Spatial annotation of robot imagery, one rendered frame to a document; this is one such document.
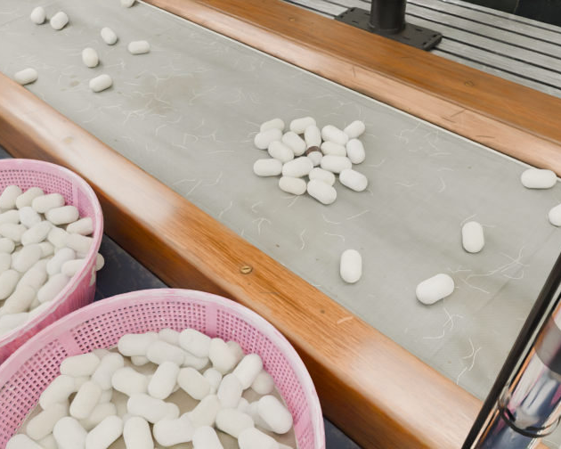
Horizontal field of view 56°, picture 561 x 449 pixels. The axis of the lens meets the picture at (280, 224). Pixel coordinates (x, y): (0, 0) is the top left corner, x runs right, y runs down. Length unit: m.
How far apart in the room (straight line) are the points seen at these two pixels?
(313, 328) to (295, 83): 0.42
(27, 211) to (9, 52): 0.41
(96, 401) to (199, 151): 0.32
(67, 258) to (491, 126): 0.49
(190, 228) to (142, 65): 0.39
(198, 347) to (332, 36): 0.53
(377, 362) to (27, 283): 0.34
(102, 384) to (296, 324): 0.17
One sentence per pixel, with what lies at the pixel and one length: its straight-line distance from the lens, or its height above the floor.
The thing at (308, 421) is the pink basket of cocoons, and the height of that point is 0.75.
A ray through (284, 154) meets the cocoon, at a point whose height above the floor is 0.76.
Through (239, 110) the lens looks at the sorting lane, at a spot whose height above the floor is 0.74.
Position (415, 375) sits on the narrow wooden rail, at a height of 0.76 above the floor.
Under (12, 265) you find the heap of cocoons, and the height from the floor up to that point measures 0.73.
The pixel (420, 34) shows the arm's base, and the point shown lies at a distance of 1.04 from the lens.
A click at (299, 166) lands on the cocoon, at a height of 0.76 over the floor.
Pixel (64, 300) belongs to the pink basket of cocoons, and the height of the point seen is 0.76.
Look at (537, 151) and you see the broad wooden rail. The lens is 0.67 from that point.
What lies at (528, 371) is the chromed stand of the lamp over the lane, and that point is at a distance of 0.24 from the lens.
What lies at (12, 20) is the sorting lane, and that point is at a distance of 1.10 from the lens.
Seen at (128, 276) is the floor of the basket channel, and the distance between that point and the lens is 0.62.
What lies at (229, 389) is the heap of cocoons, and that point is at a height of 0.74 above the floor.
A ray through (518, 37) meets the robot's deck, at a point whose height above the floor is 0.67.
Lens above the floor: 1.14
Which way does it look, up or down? 46 degrees down
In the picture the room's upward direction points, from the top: 4 degrees counter-clockwise
